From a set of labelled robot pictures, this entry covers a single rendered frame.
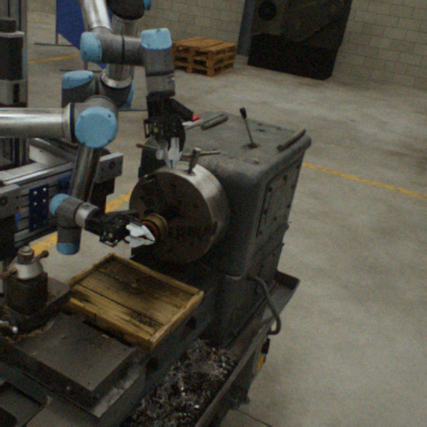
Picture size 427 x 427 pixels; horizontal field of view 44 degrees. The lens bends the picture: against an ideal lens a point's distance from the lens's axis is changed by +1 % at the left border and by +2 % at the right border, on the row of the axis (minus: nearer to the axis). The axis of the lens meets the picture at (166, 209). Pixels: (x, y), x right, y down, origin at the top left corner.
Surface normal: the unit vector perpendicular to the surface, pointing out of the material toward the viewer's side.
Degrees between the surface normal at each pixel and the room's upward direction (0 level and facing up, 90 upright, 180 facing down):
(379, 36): 90
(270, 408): 0
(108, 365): 0
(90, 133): 89
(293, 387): 0
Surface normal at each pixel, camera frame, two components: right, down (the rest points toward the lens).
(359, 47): -0.48, 0.33
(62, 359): 0.11, -0.89
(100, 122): 0.19, 0.44
